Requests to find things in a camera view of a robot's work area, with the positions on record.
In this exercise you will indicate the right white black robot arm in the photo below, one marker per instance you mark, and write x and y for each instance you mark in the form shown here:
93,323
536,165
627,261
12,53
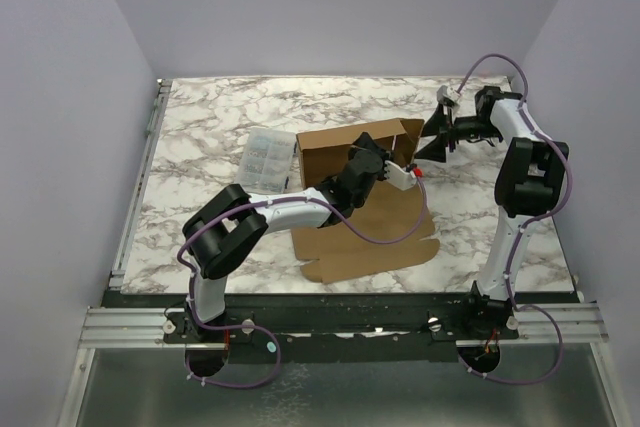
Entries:
527,190

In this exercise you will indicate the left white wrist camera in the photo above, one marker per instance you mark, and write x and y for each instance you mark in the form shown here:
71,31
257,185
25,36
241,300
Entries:
402,178

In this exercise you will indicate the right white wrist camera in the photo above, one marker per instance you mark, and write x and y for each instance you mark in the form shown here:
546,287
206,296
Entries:
449,99

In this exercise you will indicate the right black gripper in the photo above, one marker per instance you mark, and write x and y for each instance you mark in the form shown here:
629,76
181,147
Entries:
448,130

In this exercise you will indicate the aluminium extrusion frame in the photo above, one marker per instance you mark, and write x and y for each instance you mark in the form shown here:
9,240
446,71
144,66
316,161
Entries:
85,356

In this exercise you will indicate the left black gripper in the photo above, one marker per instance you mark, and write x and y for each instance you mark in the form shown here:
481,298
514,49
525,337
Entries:
362,143

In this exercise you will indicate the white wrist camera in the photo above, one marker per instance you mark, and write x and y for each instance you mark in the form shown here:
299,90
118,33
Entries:
402,178
449,99

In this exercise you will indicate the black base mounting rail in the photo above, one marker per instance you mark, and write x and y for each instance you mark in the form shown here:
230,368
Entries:
331,328

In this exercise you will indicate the clear plastic screw organizer box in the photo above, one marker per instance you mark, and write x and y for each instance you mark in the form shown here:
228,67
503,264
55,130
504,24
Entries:
266,161

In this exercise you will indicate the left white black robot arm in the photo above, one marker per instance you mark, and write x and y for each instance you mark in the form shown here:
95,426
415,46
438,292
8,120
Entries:
220,236

